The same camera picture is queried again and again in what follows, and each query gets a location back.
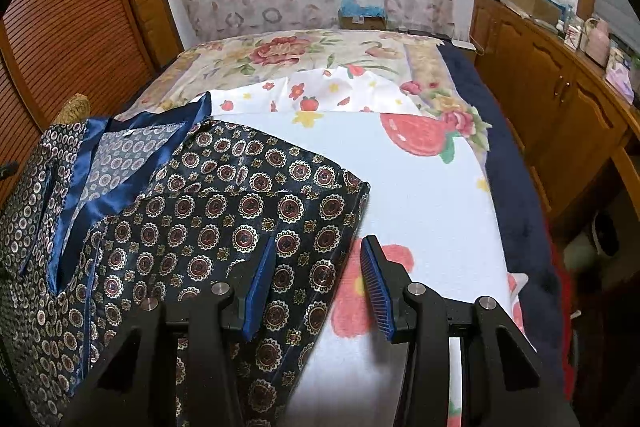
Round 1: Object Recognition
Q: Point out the purple packet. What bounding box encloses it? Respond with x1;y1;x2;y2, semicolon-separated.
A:
606;57;637;94

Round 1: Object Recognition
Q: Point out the white strawberry print blanket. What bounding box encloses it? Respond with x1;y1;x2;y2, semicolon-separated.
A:
210;64;538;427

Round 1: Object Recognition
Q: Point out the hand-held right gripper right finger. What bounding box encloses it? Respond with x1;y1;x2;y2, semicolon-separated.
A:
360;235;583;427

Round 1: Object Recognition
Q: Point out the wooden cabinet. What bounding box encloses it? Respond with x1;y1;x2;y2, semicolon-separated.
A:
470;0;640;238

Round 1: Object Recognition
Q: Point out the cardboard box with blue cloth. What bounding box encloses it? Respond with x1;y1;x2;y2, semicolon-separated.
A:
337;0;388;32

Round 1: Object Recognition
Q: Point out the red cloth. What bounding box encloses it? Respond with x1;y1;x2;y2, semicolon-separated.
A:
547;237;573;388

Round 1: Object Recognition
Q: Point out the yellow knitted blanket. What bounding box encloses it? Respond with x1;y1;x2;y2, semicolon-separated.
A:
52;93;91;125

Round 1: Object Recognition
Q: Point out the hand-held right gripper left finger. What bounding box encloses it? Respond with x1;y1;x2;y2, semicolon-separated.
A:
60;236;278;427

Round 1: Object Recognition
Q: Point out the pink bag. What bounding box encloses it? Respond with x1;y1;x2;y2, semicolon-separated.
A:
582;18;611;68

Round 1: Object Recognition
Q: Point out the open cardboard box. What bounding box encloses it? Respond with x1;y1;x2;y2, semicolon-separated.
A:
500;0;561;25

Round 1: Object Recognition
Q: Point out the row of small desk clutter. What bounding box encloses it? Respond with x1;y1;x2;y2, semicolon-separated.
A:
557;14;640;105

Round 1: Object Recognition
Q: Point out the floral bedsheet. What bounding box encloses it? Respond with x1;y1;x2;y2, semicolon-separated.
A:
122;29;493;152

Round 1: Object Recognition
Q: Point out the navy fleece blanket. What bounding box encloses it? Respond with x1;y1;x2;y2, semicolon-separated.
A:
437;44;568;400

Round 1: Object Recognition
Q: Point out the navy medallion print garment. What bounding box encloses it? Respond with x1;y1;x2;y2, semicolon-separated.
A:
0;92;372;427

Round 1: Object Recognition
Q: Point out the white round appliance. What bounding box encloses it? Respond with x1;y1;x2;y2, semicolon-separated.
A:
562;209;631;268

